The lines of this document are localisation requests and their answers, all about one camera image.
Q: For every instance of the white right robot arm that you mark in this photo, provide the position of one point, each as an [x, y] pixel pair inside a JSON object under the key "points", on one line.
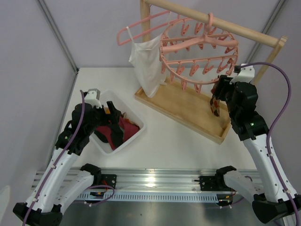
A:
{"points": [[275, 198]]}

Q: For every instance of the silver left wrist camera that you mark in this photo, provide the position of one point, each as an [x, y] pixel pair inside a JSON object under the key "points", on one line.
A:
{"points": [[92, 98]]}

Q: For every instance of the pink round clip hanger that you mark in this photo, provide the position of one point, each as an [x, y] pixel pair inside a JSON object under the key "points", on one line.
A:
{"points": [[195, 53]]}

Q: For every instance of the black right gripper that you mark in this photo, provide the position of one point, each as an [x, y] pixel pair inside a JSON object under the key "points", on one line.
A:
{"points": [[222, 87]]}

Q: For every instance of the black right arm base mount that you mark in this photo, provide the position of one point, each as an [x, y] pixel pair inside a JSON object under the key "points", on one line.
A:
{"points": [[211, 183]]}

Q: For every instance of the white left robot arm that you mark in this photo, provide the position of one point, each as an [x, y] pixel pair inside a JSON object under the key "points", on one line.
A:
{"points": [[48, 202]]}

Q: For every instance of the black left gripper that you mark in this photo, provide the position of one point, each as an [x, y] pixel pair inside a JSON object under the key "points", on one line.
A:
{"points": [[103, 115]]}

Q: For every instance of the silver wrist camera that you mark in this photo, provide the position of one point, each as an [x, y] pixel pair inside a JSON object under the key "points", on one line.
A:
{"points": [[245, 73], [92, 98]]}

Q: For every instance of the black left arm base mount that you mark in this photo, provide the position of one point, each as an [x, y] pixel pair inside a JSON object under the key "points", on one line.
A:
{"points": [[109, 180]]}

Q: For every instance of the wooden clothes rack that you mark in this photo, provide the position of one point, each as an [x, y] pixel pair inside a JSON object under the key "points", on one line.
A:
{"points": [[188, 107]]}

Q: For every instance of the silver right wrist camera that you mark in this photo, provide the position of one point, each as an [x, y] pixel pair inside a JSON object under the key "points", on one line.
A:
{"points": [[245, 73]]}

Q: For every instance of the pink clothes hanger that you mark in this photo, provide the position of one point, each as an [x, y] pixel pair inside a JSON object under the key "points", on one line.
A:
{"points": [[146, 27]]}

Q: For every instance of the beige argyle sock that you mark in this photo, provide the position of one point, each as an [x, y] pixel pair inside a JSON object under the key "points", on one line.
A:
{"points": [[215, 106]]}

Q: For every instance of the white camisole top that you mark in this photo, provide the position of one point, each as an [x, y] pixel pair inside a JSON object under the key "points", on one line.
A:
{"points": [[147, 66]]}

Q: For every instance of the white slotted cable duct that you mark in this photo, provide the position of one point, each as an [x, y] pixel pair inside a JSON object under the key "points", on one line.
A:
{"points": [[155, 197]]}

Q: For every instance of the white plastic basket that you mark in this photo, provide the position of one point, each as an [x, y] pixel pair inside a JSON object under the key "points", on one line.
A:
{"points": [[124, 107]]}

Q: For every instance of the aluminium mounting rail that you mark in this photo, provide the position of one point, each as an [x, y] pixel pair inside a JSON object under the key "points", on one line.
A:
{"points": [[147, 180]]}

